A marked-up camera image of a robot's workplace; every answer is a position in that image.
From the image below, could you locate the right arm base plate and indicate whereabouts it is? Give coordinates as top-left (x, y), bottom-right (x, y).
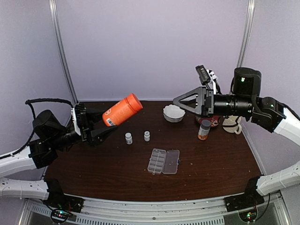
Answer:
top-left (224, 193), bottom-right (264, 212)

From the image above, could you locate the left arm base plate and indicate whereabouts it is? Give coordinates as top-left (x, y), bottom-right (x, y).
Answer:
top-left (43, 193), bottom-right (84, 213)

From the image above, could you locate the small white pill bottle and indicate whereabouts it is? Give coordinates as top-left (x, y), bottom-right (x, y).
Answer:
top-left (144, 131), bottom-right (150, 142)

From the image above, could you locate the aluminium frame post left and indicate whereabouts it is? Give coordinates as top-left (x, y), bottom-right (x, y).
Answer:
top-left (49, 0), bottom-right (78, 103)

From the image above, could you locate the aluminium frame post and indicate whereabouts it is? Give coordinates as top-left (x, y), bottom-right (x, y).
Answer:
top-left (49, 0), bottom-right (78, 103)
top-left (237, 0), bottom-right (255, 67)

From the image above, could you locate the grey capped vitamin bottle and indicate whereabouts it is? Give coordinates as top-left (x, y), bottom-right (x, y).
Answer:
top-left (198, 120), bottom-right (211, 141)

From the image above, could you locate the aluminium frame post right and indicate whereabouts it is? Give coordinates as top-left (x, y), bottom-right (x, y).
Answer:
top-left (237, 0), bottom-right (255, 67)

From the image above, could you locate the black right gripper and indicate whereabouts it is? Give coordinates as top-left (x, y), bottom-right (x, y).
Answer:
top-left (173, 86), bottom-right (253, 118)

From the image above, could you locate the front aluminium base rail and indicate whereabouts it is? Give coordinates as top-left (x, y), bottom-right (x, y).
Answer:
top-left (18, 180), bottom-right (289, 225)

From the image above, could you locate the clear plastic pill organizer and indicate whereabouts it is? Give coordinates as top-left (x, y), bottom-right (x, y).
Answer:
top-left (147, 149), bottom-right (180, 175)

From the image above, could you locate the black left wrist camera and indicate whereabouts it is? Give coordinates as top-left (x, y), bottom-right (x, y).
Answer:
top-left (71, 103), bottom-right (87, 136)

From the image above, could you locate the red floral saucer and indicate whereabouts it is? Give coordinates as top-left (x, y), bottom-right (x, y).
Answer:
top-left (195, 115), bottom-right (220, 128)

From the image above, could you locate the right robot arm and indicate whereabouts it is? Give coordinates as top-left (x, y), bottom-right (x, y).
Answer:
top-left (173, 65), bottom-right (300, 144)

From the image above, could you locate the white fluted ceramic bowl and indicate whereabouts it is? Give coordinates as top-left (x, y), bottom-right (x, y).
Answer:
top-left (163, 105), bottom-right (185, 123)

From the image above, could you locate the black camera cable left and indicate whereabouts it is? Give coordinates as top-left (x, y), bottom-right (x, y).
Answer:
top-left (9, 98), bottom-right (73, 155)

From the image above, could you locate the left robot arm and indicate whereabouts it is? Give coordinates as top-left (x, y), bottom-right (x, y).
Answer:
top-left (0, 109), bottom-right (117, 208)

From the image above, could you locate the orange pill bottle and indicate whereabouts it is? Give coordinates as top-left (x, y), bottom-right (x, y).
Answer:
top-left (102, 93), bottom-right (143, 127)

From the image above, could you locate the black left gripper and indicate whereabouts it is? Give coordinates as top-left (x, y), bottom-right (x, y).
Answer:
top-left (50, 107), bottom-right (118, 150)

